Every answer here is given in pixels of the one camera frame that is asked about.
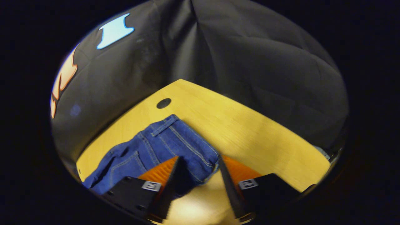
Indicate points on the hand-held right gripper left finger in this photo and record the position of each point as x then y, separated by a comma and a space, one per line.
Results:
170, 187

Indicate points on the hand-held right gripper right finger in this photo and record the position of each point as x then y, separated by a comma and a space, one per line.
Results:
231, 190

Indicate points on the blue denim jeans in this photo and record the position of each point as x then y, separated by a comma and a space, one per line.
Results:
162, 140

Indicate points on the black backdrop cloth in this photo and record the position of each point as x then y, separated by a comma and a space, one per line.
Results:
250, 62

